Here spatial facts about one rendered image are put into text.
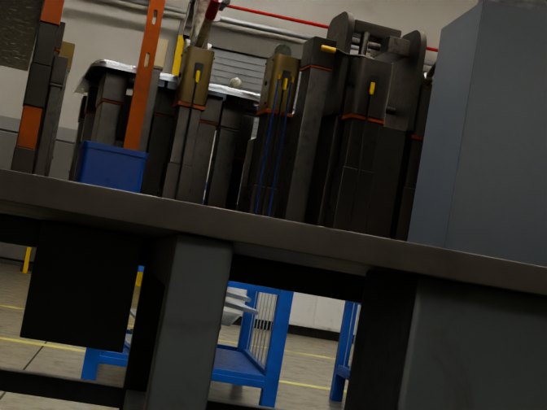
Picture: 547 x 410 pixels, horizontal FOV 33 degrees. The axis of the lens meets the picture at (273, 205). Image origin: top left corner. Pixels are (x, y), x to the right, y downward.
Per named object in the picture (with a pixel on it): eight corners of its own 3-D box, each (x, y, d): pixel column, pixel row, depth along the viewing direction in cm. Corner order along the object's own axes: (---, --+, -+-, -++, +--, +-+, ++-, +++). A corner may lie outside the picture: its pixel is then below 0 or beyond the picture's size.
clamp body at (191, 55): (181, 223, 196) (210, 58, 198) (190, 223, 186) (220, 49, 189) (150, 217, 194) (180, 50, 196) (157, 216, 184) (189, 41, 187)
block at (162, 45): (134, 213, 195) (166, 42, 198) (137, 212, 192) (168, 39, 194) (118, 210, 194) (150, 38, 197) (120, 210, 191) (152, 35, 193)
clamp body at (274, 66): (263, 237, 199) (292, 66, 201) (277, 238, 188) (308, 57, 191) (233, 232, 197) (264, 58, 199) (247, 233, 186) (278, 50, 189)
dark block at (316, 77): (293, 240, 197) (326, 46, 200) (303, 241, 191) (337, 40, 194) (270, 236, 196) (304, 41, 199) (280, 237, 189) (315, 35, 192)
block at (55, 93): (39, 198, 207) (64, 66, 209) (42, 197, 196) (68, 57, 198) (25, 196, 206) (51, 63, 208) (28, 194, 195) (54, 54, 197)
